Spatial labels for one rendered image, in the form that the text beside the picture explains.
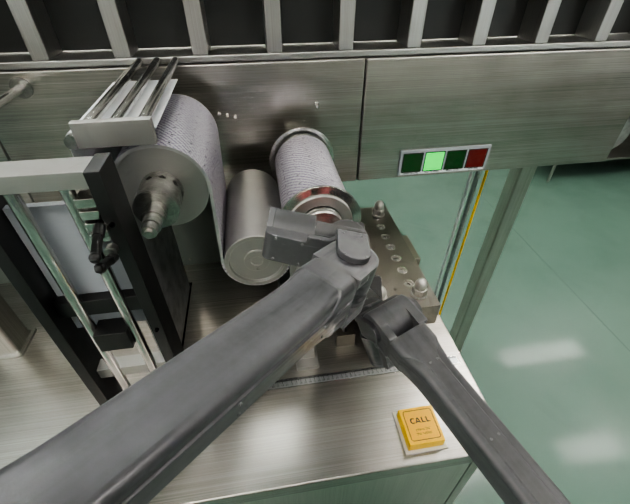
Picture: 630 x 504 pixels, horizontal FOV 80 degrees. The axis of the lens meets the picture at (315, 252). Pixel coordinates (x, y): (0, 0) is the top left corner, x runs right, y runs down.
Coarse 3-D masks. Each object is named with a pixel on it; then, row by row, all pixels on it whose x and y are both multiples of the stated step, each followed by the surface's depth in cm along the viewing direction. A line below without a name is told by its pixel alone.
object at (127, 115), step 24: (144, 72) 66; (168, 72) 67; (120, 96) 62; (144, 96) 62; (168, 96) 62; (72, 120) 48; (96, 120) 48; (120, 120) 48; (144, 120) 48; (96, 144) 49; (120, 144) 50; (144, 144) 50
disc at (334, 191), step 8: (304, 192) 62; (312, 192) 62; (320, 192) 62; (328, 192) 62; (336, 192) 63; (344, 192) 63; (288, 200) 63; (296, 200) 62; (344, 200) 64; (352, 200) 64; (288, 208) 63; (352, 208) 65; (352, 216) 66; (360, 216) 67
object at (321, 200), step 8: (304, 200) 63; (312, 200) 62; (320, 200) 63; (328, 200) 63; (336, 200) 63; (296, 208) 63; (304, 208) 63; (336, 208) 64; (344, 208) 64; (344, 216) 65
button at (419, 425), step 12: (408, 408) 74; (420, 408) 74; (432, 408) 74; (408, 420) 72; (420, 420) 72; (432, 420) 72; (408, 432) 70; (420, 432) 70; (432, 432) 70; (408, 444) 69; (420, 444) 69; (432, 444) 70
